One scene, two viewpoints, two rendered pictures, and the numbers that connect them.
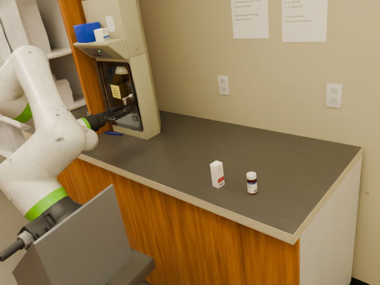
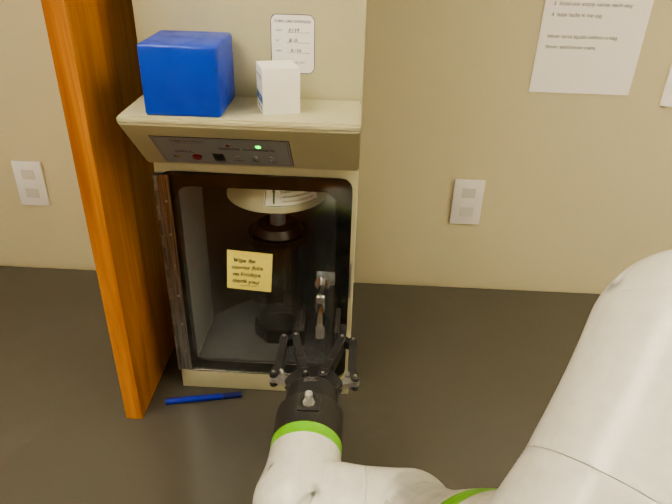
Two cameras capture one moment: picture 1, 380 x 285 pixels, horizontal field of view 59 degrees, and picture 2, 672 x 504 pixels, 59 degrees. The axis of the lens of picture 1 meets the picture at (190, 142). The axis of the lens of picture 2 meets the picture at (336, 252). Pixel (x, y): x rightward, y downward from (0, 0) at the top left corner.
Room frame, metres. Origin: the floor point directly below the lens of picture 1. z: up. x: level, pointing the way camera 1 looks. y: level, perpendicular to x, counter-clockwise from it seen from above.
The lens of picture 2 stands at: (1.17, 0.85, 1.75)
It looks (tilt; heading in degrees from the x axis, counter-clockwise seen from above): 30 degrees down; 317
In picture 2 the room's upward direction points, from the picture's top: 2 degrees clockwise
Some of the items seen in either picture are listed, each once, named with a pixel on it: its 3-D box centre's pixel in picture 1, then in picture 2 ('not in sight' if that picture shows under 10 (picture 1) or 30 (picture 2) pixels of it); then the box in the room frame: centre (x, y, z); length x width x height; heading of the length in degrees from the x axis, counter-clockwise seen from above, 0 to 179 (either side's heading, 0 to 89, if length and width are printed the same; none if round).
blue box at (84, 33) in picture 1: (88, 32); (189, 72); (1.90, 0.45, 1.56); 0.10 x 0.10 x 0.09; 45
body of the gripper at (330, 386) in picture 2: (102, 119); (313, 390); (1.67, 0.43, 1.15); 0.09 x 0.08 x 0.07; 135
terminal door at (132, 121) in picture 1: (119, 96); (259, 283); (1.89, 0.36, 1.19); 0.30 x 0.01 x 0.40; 45
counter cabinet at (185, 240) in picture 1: (169, 204); not in sight; (1.82, 0.19, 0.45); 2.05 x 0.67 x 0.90; 45
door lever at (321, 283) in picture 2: (127, 104); (320, 308); (1.79, 0.31, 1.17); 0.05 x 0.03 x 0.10; 135
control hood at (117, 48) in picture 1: (100, 50); (247, 142); (1.85, 0.40, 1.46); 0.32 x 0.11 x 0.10; 45
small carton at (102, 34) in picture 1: (102, 34); (278, 87); (1.82, 0.36, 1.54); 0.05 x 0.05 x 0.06; 63
